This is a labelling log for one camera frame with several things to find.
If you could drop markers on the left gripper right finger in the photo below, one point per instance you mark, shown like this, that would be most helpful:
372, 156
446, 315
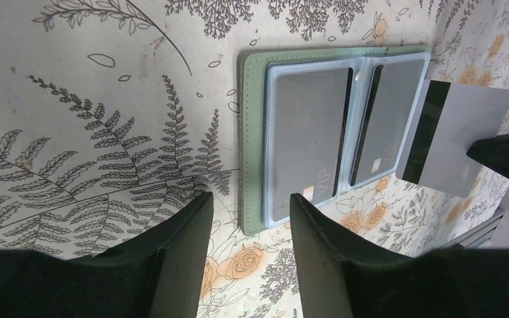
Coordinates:
335, 266

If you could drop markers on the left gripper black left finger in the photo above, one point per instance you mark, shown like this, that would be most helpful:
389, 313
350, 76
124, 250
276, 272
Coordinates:
159, 272

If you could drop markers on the white card with black stripe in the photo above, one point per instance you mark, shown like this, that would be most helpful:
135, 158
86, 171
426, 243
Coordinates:
448, 119

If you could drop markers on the dark grey credit card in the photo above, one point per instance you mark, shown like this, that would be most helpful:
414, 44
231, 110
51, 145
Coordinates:
390, 100
309, 110

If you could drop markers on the grey-green card holder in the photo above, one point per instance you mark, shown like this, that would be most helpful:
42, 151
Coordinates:
257, 73

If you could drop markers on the floral table mat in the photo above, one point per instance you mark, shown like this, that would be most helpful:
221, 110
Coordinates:
114, 114

